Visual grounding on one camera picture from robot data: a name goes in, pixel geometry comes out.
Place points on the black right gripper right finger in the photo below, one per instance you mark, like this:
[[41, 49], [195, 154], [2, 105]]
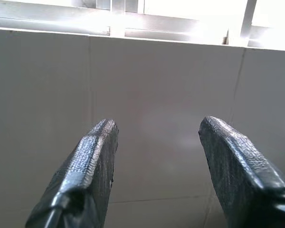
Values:
[[240, 171]]

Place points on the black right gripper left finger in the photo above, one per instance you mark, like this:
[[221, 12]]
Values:
[[85, 171]]

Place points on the white barred window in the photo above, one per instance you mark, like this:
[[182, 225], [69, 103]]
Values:
[[156, 23]]

